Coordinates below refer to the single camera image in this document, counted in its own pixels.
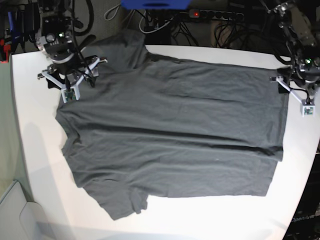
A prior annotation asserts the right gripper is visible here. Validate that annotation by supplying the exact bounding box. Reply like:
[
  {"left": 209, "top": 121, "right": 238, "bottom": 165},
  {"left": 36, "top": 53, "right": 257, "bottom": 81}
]
[{"left": 37, "top": 56, "right": 108, "bottom": 90}]

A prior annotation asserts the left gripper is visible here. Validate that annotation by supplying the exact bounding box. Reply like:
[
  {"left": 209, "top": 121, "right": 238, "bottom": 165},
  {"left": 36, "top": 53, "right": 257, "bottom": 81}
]
[{"left": 269, "top": 67, "right": 320, "bottom": 104}]

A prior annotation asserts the dark grey t-shirt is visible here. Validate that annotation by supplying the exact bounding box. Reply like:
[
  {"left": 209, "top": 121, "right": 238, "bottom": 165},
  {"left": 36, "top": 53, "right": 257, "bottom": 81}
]
[{"left": 56, "top": 30, "right": 289, "bottom": 220}]

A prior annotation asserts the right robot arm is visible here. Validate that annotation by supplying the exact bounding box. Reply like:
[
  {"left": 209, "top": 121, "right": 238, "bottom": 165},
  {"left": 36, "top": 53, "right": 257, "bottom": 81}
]
[{"left": 35, "top": 0, "right": 98, "bottom": 92}]

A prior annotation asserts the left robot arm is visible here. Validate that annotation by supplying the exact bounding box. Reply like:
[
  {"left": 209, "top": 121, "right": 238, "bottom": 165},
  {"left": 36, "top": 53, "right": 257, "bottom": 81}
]
[{"left": 266, "top": 0, "right": 320, "bottom": 106}]

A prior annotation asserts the red clamp at left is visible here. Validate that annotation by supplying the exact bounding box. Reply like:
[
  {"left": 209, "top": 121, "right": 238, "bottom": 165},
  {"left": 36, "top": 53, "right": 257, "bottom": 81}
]
[{"left": 0, "top": 38, "right": 11, "bottom": 63}]

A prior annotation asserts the blue black tool rack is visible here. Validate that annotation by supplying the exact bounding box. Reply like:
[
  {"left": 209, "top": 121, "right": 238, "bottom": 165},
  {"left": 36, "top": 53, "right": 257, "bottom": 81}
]
[{"left": 7, "top": 1, "right": 40, "bottom": 43}]

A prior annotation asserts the blue box overhead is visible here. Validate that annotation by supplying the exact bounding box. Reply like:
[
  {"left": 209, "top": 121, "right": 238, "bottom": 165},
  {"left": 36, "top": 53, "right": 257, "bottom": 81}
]
[{"left": 121, "top": 0, "right": 191, "bottom": 10}]

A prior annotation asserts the black power strip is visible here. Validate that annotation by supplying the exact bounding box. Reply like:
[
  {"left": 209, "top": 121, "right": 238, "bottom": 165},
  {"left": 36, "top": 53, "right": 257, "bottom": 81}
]
[{"left": 188, "top": 9, "right": 245, "bottom": 22}]

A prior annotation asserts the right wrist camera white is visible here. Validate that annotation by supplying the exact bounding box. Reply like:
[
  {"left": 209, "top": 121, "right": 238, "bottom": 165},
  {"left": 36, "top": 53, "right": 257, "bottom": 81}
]
[{"left": 61, "top": 86, "right": 81, "bottom": 104}]

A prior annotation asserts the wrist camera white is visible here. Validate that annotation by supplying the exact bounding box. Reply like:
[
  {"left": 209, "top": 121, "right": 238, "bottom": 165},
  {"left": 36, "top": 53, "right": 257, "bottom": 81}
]
[
  {"left": 300, "top": 101, "right": 316, "bottom": 117},
  {"left": 61, "top": 86, "right": 81, "bottom": 104}
]

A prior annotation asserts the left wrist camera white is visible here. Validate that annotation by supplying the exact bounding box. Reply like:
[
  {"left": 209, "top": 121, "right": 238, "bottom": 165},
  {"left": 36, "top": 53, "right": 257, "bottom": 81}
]
[{"left": 300, "top": 101, "right": 316, "bottom": 117}]

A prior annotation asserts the black floor cable bundle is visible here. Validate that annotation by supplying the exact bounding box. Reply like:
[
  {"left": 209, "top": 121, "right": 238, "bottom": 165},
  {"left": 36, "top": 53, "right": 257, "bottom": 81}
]
[{"left": 212, "top": 14, "right": 276, "bottom": 48}]

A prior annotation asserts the white cable loop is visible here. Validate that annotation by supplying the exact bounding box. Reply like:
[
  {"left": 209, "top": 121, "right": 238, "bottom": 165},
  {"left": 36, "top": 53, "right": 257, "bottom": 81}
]
[{"left": 138, "top": 14, "right": 173, "bottom": 34}]

